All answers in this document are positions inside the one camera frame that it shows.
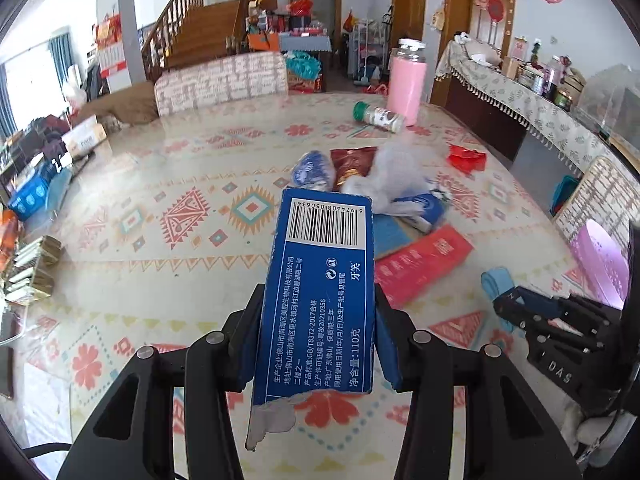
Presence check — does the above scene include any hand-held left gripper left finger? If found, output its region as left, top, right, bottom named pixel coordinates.
left=55, top=282, right=266, bottom=480

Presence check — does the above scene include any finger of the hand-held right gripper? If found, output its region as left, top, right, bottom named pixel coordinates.
left=517, top=285, right=623, bottom=341
left=481, top=269, right=538, bottom=333

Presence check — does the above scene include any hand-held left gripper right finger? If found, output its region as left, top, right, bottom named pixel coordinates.
left=374, top=285, right=583, bottom=480

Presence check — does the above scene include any pink plastic wastebasket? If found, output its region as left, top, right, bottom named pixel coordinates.
left=570, top=220, right=631, bottom=311

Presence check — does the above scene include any long red box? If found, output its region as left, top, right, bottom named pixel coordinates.
left=374, top=225, right=475, bottom=309

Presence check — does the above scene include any blue toothpaste box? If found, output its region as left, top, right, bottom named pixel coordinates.
left=245, top=186, right=377, bottom=451

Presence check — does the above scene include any blue and white packet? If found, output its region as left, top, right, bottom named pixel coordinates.
left=392, top=191, right=448, bottom=233

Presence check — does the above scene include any clear plastic bag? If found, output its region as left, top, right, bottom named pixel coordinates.
left=340, top=137, right=443, bottom=213

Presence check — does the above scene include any dark red snack packet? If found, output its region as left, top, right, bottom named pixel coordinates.
left=330, top=146, right=378, bottom=193

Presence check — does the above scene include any blue snack packet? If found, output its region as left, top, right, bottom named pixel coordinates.
left=291, top=151, right=337, bottom=192

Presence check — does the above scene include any person's right hand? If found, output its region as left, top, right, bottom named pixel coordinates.
left=559, top=402, right=632, bottom=461

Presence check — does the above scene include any patterned tablecloth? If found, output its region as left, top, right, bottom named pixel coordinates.
left=20, top=91, right=621, bottom=480

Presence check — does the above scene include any teal cloth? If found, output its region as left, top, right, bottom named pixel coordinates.
left=372, top=214, right=423, bottom=261

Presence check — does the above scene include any patterned chair back right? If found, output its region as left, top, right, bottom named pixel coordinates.
left=552, top=156, right=640, bottom=256

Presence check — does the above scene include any patterned chair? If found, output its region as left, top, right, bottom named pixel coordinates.
left=552, top=156, right=640, bottom=256
left=154, top=51, right=289, bottom=118

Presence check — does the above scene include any red plastic wrapper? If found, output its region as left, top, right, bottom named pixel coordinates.
left=447, top=144, right=488, bottom=173

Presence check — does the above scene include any dark wooden sideboard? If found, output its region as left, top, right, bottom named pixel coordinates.
left=445, top=77, right=528, bottom=161

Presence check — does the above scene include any floral fringed sideboard cloth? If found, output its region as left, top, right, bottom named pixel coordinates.
left=435, top=40, right=640, bottom=178

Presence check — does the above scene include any spice jar with green cap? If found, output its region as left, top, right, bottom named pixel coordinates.
left=352, top=101, right=407, bottom=134

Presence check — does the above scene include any clear plastic bottle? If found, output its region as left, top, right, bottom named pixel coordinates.
left=545, top=55, right=566, bottom=101

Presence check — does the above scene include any mesh food cover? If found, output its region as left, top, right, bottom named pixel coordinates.
left=570, top=62, right=640, bottom=136

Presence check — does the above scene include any pink thermos bottle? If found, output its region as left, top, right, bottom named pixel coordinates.
left=387, top=38, right=428, bottom=127

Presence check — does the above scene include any stack of gold packets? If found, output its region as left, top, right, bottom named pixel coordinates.
left=0, top=235, right=63, bottom=306

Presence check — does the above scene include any blue carton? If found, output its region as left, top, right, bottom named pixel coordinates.
left=7, top=170, right=58, bottom=221

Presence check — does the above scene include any metal rack shelf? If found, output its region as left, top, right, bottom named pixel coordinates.
left=350, top=20, right=393, bottom=83

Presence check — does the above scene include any white cardboard box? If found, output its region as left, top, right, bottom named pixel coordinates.
left=62, top=115, right=108, bottom=158

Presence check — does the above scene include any red door decoration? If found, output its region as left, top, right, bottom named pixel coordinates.
left=472, top=0, right=506, bottom=26

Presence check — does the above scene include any teal bag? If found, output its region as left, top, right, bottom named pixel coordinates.
left=285, top=51, right=322, bottom=81

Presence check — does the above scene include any dark hanging clothing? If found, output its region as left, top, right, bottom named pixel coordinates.
left=85, top=57, right=108, bottom=98

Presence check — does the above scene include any white plastic bag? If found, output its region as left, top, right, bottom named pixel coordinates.
left=65, top=65, right=86, bottom=111

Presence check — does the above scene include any goods table with checked cloth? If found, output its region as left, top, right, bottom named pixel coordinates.
left=245, top=0, right=333, bottom=53

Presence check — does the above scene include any grey door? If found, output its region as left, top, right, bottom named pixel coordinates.
left=295, top=0, right=341, bottom=36

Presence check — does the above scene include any wooden staircase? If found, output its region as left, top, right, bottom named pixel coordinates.
left=141, top=0, right=296, bottom=81

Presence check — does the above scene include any blue window curtain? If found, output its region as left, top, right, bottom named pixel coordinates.
left=47, top=32, right=73, bottom=81

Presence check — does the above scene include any red wall calendar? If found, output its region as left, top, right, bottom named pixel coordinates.
left=96, top=14, right=128, bottom=78

